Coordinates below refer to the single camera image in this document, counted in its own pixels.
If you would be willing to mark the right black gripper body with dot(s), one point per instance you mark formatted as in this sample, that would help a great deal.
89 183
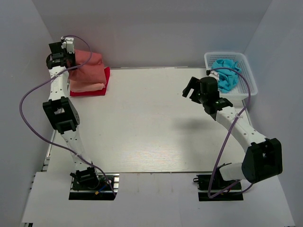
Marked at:
202 97

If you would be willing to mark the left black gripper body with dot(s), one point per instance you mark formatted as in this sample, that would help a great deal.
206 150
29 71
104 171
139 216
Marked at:
71 57

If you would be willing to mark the dusty red t shirt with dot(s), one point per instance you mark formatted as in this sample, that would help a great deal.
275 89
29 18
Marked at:
91 72

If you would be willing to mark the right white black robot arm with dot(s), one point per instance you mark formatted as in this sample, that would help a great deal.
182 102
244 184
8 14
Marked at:
263 156

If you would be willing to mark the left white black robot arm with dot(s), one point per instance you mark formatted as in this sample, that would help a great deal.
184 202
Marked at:
60 111

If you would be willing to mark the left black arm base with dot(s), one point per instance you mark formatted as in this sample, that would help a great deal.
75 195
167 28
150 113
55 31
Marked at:
89 186

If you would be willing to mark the crumpled blue t shirt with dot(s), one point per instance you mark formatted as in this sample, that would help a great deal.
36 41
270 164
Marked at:
228 78

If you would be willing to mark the white plastic mesh basket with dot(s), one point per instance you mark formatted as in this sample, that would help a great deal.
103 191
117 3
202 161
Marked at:
246 84

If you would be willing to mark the folded salmon pink t shirt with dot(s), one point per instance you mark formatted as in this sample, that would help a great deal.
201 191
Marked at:
76 86

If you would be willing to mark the folded bright red t shirt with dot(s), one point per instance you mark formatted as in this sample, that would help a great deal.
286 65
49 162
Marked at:
101 92

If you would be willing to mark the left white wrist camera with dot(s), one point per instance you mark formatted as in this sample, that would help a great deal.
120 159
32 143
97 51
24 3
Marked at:
68 44

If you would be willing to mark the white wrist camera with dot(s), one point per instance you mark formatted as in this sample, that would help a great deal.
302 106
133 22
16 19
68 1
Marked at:
213 74
68 44

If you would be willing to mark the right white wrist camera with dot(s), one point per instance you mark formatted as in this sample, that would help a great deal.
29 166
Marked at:
213 74

